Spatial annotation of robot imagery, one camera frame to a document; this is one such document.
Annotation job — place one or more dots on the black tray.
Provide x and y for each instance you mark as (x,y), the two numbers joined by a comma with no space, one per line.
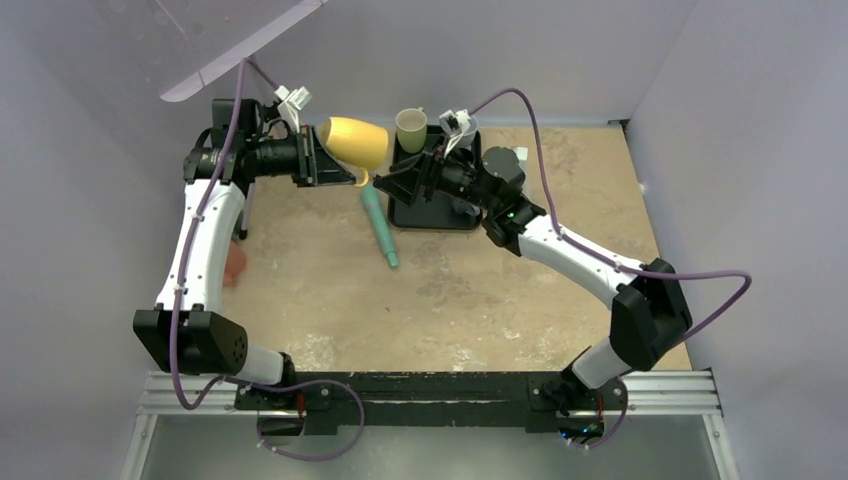
(437,214)

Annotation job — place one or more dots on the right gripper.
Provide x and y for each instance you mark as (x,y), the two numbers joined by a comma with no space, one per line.
(407,178)

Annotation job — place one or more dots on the green cup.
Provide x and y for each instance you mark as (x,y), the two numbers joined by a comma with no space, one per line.
(411,125)

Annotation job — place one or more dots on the white mug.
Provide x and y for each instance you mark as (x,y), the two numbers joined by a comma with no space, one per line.
(468,127)

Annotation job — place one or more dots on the tripod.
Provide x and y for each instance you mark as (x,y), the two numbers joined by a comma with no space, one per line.
(245,212)

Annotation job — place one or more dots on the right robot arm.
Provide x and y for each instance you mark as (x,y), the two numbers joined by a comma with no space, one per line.
(649,314)

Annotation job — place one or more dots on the aluminium rail frame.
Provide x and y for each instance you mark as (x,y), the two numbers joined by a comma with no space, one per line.
(671,428)

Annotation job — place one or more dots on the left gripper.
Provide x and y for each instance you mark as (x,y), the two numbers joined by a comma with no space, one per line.
(314,165)

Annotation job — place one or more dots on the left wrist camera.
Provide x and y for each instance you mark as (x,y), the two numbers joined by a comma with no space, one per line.
(290,103)

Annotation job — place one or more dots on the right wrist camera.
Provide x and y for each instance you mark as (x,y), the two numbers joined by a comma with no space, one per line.
(449,124)

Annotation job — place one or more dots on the yellow mug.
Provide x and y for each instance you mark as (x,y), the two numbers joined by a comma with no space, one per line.
(355,142)

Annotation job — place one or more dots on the pink cup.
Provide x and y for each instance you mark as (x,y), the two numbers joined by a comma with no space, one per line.
(235,264)

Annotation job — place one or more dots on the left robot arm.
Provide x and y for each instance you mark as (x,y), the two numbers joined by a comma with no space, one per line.
(185,329)

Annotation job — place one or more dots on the teal cylinder toy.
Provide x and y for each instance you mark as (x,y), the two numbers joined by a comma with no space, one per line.
(371,203)

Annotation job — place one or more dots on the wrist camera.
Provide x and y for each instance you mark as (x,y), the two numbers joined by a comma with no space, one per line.
(290,103)
(449,124)

